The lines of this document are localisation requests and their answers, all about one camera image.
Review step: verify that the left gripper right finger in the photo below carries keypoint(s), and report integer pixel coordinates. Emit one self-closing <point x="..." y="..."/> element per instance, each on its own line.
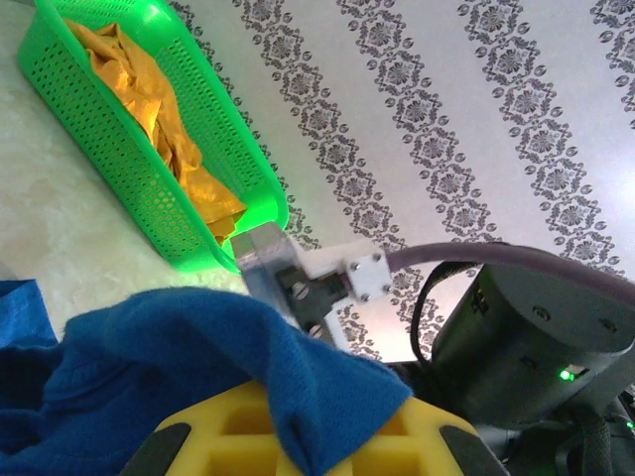
<point x="421" y="431"/>

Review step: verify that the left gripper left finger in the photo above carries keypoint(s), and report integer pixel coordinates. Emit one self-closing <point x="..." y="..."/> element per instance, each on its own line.
<point x="208" y="446"/>

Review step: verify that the blue printed t-shirt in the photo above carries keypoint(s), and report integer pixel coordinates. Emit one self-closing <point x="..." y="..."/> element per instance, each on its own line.
<point x="173" y="347"/>

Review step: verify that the green plastic basket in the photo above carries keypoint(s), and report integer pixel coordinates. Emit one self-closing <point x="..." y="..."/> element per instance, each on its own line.
<point x="99" y="124"/>

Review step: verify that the yellow cloth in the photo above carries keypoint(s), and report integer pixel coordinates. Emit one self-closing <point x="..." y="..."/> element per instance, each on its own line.
<point x="149" y="99"/>

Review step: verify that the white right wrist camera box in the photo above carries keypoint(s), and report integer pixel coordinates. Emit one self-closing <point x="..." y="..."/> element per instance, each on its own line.
<point x="367" y="277"/>

